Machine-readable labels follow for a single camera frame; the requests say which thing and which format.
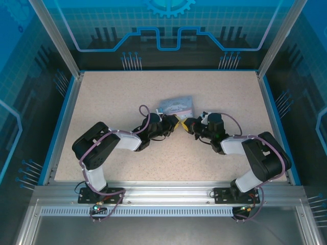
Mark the pastel cartoon tin box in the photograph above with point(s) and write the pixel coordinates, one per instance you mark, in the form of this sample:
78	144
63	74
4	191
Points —
176	106

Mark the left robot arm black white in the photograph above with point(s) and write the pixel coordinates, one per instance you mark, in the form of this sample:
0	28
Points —
94	145

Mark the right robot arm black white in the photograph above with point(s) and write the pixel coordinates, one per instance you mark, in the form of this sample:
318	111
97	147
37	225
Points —
265	158

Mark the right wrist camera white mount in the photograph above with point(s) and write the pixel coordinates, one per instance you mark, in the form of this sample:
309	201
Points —
204	116

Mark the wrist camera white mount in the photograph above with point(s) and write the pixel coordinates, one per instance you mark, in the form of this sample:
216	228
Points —
204	116
159	111

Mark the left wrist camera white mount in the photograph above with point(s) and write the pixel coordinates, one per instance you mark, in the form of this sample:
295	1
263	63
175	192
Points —
159	111

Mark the aluminium front rail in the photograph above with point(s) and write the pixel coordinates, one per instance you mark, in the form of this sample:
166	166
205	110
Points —
166	194

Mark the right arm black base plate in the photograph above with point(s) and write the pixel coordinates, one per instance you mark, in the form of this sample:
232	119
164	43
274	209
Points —
221	195

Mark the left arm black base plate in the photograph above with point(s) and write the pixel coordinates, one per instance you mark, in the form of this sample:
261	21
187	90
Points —
84	196

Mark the aluminium frame post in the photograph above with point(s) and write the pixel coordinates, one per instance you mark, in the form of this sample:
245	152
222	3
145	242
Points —
278	40
58	43

